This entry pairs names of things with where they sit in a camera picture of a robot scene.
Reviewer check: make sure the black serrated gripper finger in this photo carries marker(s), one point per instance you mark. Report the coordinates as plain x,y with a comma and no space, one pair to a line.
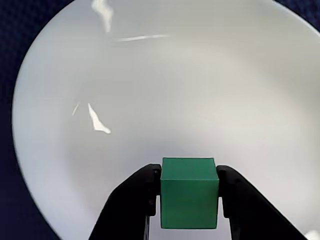
245,205

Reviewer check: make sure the white round plate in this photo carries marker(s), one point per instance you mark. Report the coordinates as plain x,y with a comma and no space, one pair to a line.
175,87

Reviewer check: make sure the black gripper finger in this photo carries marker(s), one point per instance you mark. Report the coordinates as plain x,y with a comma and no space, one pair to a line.
130,200

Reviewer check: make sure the green cube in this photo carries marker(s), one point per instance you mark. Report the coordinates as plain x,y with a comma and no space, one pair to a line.
188,195

